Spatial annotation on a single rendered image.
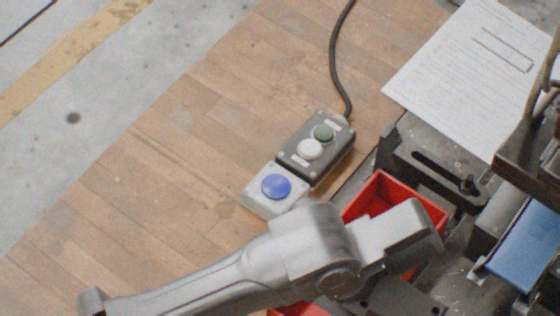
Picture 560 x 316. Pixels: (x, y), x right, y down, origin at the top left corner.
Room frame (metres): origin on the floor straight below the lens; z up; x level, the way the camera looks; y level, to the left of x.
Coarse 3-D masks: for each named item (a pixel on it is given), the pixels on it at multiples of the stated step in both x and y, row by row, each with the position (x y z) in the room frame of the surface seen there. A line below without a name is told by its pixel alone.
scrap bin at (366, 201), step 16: (384, 176) 0.91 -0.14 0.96; (368, 192) 0.90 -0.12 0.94; (384, 192) 0.91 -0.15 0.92; (400, 192) 0.90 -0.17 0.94; (416, 192) 0.89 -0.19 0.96; (352, 208) 0.86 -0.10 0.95; (368, 208) 0.89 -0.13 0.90; (384, 208) 0.90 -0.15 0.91; (432, 208) 0.87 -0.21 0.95; (304, 304) 0.74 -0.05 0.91
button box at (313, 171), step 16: (352, 0) 1.28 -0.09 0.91; (336, 32) 1.21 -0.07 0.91; (336, 80) 1.11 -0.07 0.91; (320, 112) 1.03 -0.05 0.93; (304, 128) 1.00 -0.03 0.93; (336, 128) 1.01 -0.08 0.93; (352, 128) 1.01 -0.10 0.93; (288, 144) 0.97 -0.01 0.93; (320, 144) 0.97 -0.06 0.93; (336, 144) 0.98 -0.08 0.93; (352, 144) 1.00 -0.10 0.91; (288, 160) 0.94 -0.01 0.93; (304, 160) 0.95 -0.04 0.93; (320, 160) 0.95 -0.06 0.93; (336, 160) 0.96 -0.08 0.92; (304, 176) 0.92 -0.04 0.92; (320, 176) 0.93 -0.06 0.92
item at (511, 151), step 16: (512, 128) 0.87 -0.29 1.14; (528, 128) 0.88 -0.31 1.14; (544, 128) 0.88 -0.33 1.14; (512, 144) 0.85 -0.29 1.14; (528, 144) 0.85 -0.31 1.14; (544, 144) 0.85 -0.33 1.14; (496, 160) 0.83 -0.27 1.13; (512, 160) 0.83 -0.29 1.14; (528, 160) 0.83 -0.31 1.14; (544, 160) 0.80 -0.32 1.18; (512, 176) 0.82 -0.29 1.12; (528, 176) 0.80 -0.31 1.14; (544, 176) 0.78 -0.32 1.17; (528, 192) 0.80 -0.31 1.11; (544, 192) 0.79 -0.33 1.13
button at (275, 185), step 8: (272, 176) 0.91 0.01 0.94; (280, 176) 0.91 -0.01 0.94; (264, 184) 0.90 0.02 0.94; (272, 184) 0.90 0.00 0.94; (280, 184) 0.90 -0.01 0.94; (288, 184) 0.90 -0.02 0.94; (264, 192) 0.88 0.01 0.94; (272, 192) 0.88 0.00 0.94; (280, 192) 0.89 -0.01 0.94; (288, 192) 0.89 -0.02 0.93
